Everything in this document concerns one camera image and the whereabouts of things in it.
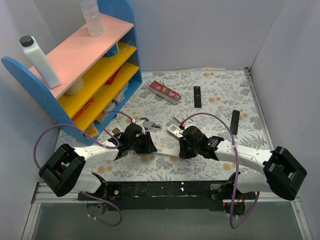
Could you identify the small white display remote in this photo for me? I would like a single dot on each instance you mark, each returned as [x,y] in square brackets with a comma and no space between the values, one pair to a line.
[116,131]

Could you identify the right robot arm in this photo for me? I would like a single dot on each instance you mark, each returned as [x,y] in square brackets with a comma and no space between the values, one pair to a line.
[276,171]

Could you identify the white bottle black cap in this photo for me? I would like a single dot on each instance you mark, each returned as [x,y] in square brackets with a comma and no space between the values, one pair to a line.
[39,60]

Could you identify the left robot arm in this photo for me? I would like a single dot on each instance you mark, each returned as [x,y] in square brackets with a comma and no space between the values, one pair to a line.
[63,171]

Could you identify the white ac remote upper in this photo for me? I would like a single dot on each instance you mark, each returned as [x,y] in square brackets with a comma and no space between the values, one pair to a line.
[182,117]

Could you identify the orange box on shelf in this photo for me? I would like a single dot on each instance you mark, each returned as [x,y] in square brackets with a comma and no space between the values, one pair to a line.
[83,109]

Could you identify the black tv remote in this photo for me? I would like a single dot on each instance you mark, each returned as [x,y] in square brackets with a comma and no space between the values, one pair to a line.
[197,96]

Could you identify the pile of small batteries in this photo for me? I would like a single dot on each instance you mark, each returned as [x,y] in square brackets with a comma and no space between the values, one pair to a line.
[148,124]

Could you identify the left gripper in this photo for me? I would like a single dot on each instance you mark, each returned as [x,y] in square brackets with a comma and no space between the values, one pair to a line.
[144,144]

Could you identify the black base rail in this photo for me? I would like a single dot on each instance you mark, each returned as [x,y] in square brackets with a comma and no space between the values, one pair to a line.
[168,195]

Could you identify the slim white remote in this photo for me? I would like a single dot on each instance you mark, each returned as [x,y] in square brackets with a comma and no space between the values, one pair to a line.
[168,152]

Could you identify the white packets on shelf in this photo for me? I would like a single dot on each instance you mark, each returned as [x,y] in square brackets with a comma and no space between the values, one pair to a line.
[115,101]

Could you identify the white ac remote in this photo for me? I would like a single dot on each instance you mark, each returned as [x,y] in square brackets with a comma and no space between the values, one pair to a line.
[175,131]
[182,117]

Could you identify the black remote control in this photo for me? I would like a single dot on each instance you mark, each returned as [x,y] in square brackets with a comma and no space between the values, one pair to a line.
[234,124]

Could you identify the floral table mat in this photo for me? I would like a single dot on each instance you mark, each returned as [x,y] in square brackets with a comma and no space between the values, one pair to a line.
[222,91]

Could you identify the beige cylinder on shelf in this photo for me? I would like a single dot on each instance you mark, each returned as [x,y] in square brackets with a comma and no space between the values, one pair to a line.
[75,88]

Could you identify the blue white can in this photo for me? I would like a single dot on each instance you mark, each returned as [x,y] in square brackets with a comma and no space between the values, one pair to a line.
[112,51]

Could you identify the blue pink yellow shelf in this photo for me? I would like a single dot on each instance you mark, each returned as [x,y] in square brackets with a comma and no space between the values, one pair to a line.
[81,56]

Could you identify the red toothpaste box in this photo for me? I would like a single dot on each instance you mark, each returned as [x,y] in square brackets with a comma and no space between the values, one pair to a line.
[165,92]

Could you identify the white ac remote lower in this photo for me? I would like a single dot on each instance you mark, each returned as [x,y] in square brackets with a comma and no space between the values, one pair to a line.
[175,131]

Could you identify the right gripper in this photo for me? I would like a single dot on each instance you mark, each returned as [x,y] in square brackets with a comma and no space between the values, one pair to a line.
[185,149]

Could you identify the clear plastic water bottle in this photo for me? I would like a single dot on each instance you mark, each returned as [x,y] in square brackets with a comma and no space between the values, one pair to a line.
[92,16]

